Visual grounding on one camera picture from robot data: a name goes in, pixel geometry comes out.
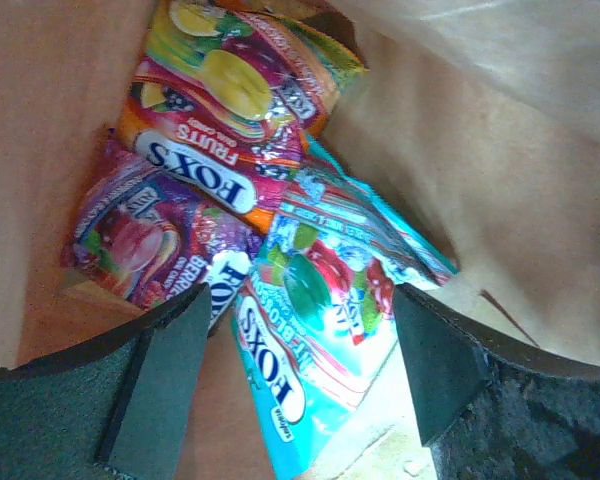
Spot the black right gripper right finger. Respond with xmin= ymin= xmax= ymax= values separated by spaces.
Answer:
xmin=393 ymin=284 xmax=600 ymax=479

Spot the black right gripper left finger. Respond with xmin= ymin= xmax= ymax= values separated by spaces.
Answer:
xmin=0 ymin=284 xmax=211 ymax=479

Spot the teal Fox's mint blossom bag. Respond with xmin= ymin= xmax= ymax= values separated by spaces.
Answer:
xmin=232 ymin=141 xmax=457 ymax=479

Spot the orange Fox's fruits candy bag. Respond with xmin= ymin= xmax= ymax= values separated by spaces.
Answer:
xmin=117 ymin=1 xmax=364 ymax=232

